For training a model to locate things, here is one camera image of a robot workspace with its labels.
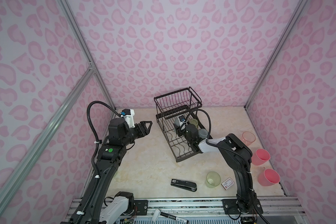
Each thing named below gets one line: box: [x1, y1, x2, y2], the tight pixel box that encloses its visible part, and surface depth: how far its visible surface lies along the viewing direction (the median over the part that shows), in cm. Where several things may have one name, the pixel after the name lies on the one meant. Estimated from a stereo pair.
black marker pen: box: [151, 208, 189, 224], surface depth 70 cm
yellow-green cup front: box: [204, 171, 222, 189], surface depth 78 cm
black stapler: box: [170, 178, 197, 192], surface depth 80 cm
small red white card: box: [220, 177, 235, 191], surface depth 82 cm
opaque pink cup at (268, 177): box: [257, 168, 281, 187], surface depth 77 cm
